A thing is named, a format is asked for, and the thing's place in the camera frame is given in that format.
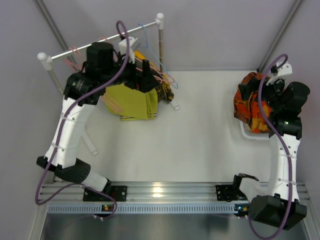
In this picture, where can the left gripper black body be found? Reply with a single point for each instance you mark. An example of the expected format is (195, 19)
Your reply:
(139, 75)

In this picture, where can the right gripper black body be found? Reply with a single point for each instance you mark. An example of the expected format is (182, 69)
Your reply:
(271, 93)

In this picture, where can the orange camouflage trousers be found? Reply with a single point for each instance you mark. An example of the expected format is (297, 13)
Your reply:
(246, 105)

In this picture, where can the pink hanger of orange trousers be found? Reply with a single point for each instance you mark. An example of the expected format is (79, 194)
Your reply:
(75, 60)

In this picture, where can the pink hanger of beige trousers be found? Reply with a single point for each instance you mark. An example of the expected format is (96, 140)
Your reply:
(112, 104)

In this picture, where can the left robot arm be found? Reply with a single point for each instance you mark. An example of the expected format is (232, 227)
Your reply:
(103, 70)

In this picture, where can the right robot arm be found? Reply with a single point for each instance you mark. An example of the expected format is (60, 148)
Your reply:
(278, 204)

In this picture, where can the yellow camouflage trousers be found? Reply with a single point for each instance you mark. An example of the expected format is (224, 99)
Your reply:
(164, 93)

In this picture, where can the lime green trousers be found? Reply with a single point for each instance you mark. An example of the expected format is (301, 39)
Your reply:
(136, 105)

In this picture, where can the white plastic mesh basket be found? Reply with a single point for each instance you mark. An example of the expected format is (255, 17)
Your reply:
(246, 133)

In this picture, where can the white metal clothes rack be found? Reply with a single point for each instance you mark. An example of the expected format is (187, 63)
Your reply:
(47, 63)

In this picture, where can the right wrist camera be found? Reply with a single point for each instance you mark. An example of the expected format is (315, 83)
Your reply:
(279, 73)

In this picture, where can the aluminium corner frame post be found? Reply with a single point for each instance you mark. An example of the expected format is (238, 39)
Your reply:
(294, 9)

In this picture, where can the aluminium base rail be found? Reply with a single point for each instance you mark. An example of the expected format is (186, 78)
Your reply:
(143, 198)

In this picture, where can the left rear frame post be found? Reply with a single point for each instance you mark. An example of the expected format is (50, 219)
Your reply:
(47, 17)

